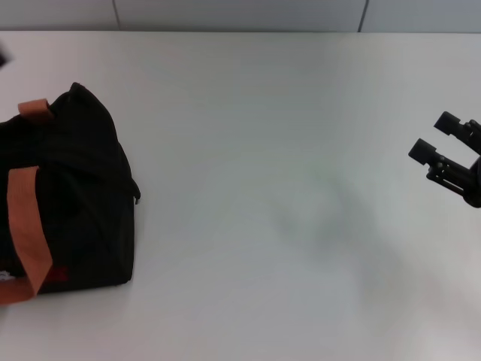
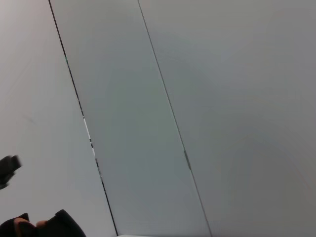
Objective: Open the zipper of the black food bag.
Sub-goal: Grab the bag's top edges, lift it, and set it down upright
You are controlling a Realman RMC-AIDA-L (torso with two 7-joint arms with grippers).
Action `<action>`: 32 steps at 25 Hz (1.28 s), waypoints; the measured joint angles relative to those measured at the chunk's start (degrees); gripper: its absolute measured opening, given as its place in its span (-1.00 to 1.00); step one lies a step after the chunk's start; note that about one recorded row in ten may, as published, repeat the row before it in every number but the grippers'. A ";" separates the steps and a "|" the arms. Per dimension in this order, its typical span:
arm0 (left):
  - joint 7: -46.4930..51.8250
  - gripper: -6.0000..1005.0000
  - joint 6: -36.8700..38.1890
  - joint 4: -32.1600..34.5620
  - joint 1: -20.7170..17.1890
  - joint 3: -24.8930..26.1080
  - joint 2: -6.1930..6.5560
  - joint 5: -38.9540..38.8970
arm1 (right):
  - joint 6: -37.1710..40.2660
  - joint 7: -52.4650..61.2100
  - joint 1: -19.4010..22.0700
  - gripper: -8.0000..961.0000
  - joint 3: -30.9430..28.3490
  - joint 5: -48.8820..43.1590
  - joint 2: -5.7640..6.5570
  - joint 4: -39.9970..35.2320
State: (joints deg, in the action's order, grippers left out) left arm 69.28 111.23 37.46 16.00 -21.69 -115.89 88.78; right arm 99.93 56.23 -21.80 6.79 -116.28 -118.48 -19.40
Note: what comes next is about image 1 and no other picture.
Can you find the black food bag brown straps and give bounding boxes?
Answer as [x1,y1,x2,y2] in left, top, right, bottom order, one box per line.
[0,81,142,306]

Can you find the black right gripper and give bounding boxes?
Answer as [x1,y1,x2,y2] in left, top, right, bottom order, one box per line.
[408,111,481,208]

